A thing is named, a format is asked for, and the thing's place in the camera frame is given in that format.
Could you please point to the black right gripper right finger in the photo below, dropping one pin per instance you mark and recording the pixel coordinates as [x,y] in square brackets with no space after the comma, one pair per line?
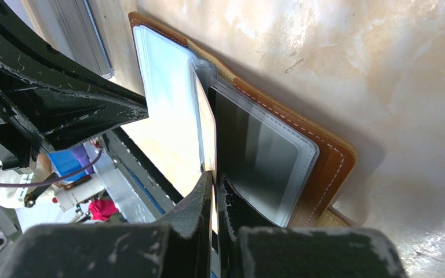
[250,245]

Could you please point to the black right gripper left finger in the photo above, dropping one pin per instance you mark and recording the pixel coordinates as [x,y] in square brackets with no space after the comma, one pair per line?
[178,244]

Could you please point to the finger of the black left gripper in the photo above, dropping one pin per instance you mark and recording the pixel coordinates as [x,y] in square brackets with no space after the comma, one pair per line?
[49,102]

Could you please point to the clear acrylic card box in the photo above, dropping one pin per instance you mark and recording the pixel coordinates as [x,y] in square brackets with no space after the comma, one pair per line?
[68,25]

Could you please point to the brown leather card holder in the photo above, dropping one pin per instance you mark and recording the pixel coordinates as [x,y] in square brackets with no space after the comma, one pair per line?
[166,61]

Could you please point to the yellow credit card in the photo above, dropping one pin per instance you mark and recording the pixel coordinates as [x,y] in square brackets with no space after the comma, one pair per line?
[206,129]

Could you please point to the black credit card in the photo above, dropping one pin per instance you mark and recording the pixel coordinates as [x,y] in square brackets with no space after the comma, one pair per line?
[255,158]

